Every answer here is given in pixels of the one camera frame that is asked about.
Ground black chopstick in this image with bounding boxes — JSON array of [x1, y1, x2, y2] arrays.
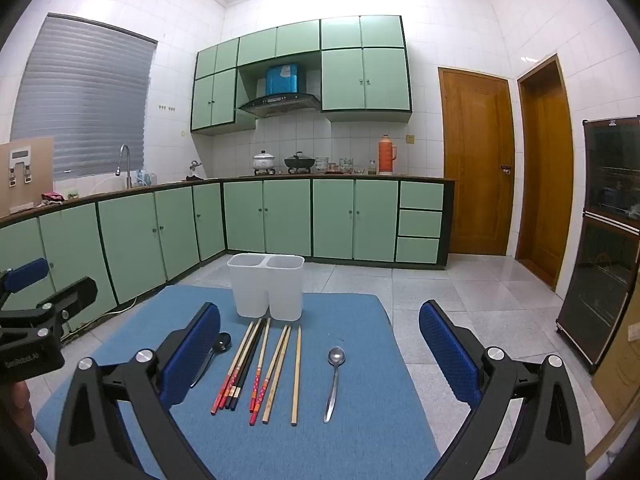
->
[[225, 320, 264, 409], [231, 321, 267, 409]]

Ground brown cardboard box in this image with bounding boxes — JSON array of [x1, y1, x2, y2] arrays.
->
[[590, 310, 640, 421]]

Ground blue table mat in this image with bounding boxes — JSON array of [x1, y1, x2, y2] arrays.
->
[[35, 285, 441, 480]]

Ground white plastic utensil holder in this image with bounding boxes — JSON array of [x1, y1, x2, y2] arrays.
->
[[227, 253, 306, 322]]

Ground green base cabinets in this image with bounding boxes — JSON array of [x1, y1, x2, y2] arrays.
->
[[0, 176, 456, 361]]

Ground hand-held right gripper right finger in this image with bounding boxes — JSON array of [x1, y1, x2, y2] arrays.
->
[[419, 301, 586, 480]]

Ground black wok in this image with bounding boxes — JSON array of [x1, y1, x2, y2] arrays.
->
[[284, 151, 317, 173]]

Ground white cooking pot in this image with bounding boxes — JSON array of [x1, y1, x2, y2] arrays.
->
[[252, 150, 277, 175]]

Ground range hood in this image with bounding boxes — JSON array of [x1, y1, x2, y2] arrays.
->
[[237, 63, 322, 118]]

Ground cardboard box with white device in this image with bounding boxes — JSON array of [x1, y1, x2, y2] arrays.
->
[[0, 137, 55, 218]]

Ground green wall cabinets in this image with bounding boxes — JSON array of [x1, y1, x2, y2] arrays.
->
[[191, 15, 413, 136]]

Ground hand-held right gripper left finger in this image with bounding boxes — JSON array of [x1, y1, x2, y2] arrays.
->
[[55, 302, 222, 480]]

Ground black spoon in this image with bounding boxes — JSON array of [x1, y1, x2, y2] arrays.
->
[[189, 332, 233, 389]]

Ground plain wooden door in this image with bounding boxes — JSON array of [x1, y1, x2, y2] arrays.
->
[[515, 54, 575, 291]]

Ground wooden door with handle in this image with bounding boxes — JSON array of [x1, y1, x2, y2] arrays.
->
[[438, 66, 516, 257]]

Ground steel spoon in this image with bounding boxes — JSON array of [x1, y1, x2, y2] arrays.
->
[[323, 346, 347, 423]]

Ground steel kitchen faucet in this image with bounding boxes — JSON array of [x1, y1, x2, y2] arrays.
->
[[116, 144, 135, 190]]

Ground person's left hand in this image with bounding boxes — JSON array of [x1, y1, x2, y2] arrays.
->
[[10, 381, 32, 418]]

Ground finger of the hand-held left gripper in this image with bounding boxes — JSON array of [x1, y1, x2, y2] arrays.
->
[[0, 276, 98, 346], [0, 258, 51, 311]]

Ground red striped wooden chopstick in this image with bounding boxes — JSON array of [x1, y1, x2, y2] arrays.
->
[[210, 321, 255, 415], [218, 320, 261, 410]]

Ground orange thermos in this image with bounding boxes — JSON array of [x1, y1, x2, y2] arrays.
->
[[377, 135, 397, 176]]

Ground plain wooden chopstick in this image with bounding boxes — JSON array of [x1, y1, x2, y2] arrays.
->
[[261, 325, 288, 422], [266, 326, 292, 422], [291, 325, 302, 427]]

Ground black glass-door cabinet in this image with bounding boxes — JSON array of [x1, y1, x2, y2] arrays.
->
[[556, 116, 640, 376]]

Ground grey window blind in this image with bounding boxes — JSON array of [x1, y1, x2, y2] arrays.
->
[[11, 13, 158, 181]]

